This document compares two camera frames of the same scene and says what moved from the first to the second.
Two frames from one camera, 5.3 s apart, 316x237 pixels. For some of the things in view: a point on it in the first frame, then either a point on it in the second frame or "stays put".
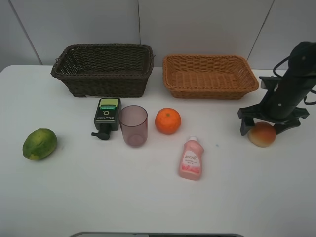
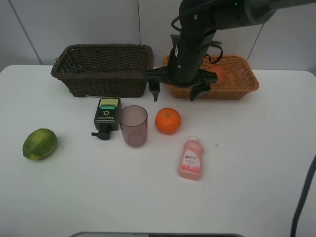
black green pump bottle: (107, 117) stays put
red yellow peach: (262, 134) -> (221, 74)
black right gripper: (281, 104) -> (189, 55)
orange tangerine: (168, 121) stays put
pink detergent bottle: (191, 159) stays put
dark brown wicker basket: (105, 70) stays put
